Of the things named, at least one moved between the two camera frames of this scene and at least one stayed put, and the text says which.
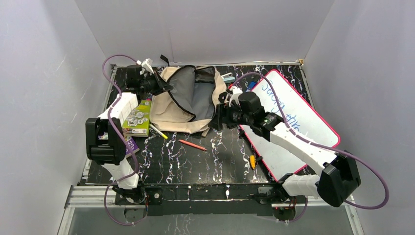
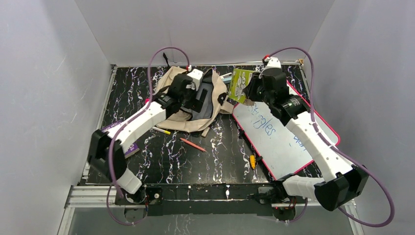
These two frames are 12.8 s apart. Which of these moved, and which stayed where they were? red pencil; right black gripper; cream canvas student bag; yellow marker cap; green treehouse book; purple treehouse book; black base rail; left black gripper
Moved: right black gripper; left black gripper; green treehouse book
Stayed: cream canvas student bag; black base rail; red pencil; yellow marker cap; purple treehouse book
